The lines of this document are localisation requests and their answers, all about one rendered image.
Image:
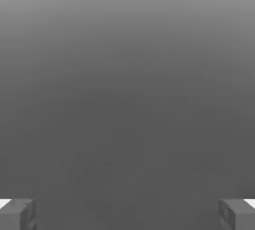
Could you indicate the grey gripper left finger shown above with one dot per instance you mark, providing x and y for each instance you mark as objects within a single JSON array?
[{"x": 14, "y": 214}]

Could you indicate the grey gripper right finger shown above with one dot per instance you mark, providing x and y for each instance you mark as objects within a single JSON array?
[{"x": 239, "y": 214}]

